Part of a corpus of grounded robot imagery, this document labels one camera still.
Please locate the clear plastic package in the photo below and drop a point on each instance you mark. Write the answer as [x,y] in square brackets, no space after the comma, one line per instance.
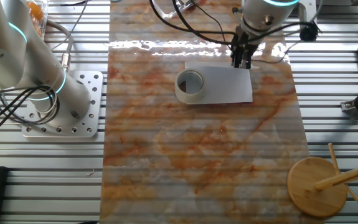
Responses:
[169,11]

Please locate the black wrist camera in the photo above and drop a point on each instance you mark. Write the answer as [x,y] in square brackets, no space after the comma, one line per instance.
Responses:
[309,32]

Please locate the orange fruit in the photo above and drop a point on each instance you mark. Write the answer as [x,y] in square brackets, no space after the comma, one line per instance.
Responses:
[35,11]

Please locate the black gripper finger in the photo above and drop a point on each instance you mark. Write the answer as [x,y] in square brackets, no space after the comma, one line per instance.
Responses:
[246,60]
[235,60]

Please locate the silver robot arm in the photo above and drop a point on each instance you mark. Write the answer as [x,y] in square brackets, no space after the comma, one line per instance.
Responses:
[4,46]

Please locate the white paper sheet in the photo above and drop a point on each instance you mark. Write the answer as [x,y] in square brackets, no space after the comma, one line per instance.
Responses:
[225,87]

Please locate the clear plastic fruit carton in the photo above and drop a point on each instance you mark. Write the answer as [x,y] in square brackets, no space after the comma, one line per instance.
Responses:
[40,21]

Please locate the orange marble pattern mat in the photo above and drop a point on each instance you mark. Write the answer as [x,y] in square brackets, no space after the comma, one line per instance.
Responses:
[197,155]

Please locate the wooden mug tree stand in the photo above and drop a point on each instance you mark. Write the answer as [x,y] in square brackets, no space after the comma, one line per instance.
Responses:
[315,193]

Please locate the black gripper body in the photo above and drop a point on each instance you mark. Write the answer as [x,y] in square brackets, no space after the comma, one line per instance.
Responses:
[244,40]

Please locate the beige tape roll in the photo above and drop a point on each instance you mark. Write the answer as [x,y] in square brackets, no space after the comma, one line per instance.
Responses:
[191,98]

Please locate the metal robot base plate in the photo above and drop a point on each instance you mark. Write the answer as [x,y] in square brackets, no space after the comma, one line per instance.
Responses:
[94,93]

